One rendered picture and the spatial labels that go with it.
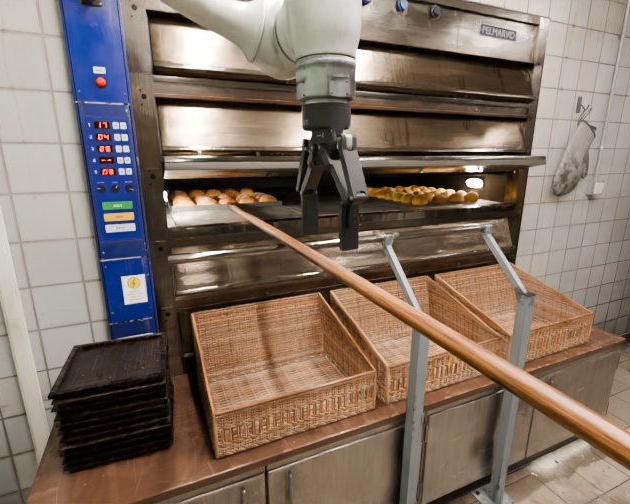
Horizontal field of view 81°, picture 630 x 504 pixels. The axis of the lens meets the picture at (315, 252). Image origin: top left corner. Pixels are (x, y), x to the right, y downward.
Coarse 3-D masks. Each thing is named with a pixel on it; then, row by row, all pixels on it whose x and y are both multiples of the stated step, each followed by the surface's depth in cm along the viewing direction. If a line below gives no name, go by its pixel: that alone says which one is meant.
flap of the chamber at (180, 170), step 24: (168, 168) 117; (192, 168) 120; (216, 168) 123; (240, 168) 126; (264, 168) 129; (288, 168) 133; (384, 168) 153; (408, 168) 159; (432, 168) 165; (456, 168) 173; (480, 168) 181; (504, 168) 189
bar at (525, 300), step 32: (480, 224) 148; (192, 256) 104; (224, 256) 108; (416, 352) 118; (512, 352) 141; (416, 384) 120; (416, 416) 124; (512, 416) 146; (416, 448) 127; (416, 480) 131
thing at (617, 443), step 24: (288, 240) 108; (336, 264) 83; (360, 288) 71; (408, 312) 59; (432, 336) 54; (456, 336) 51; (480, 360) 46; (504, 360) 45; (504, 384) 43; (528, 384) 41; (552, 408) 38; (576, 408) 37; (576, 432) 36; (600, 432) 34; (624, 432) 33; (624, 456) 32
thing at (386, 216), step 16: (432, 208) 188; (448, 208) 188; (464, 208) 191; (480, 208) 195; (496, 208) 200; (512, 208) 205; (208, 224) 144; (224, 224) 144; (240, 224) 145; (272, 224) 151; (288, 224) 153; (320, 224) 159; (336, 224) 163
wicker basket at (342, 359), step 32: (192, 320) 139; (224, 320) 147; (256, 320) 152; (288, 320) 157; (320, 320) 164; (224, 352) 147; (256, 352) 152; (288, 352) 157; (320, 352) 163; (352, 352) 139; (224, 384) 142; (256, 384) 142; (288, 384) 142; (320, 384) 118; (352, 384) 123; (224, 416) 106; (256, 416) 111; (288, 416) 115; (320, 416) 120; (224, 448) 108
